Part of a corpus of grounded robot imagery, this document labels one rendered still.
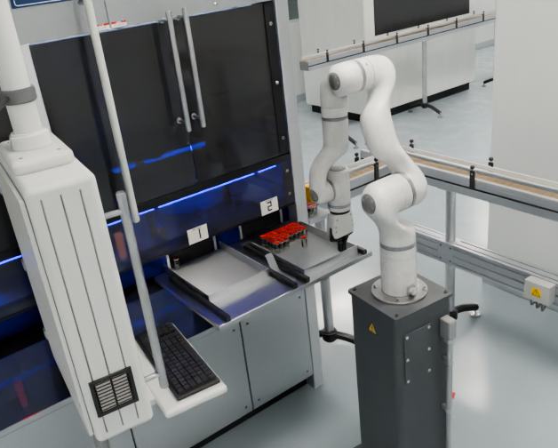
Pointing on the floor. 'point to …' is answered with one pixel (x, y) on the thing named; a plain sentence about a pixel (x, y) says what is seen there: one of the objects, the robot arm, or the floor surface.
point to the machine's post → (298, 212)
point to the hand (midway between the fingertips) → (341, 246)
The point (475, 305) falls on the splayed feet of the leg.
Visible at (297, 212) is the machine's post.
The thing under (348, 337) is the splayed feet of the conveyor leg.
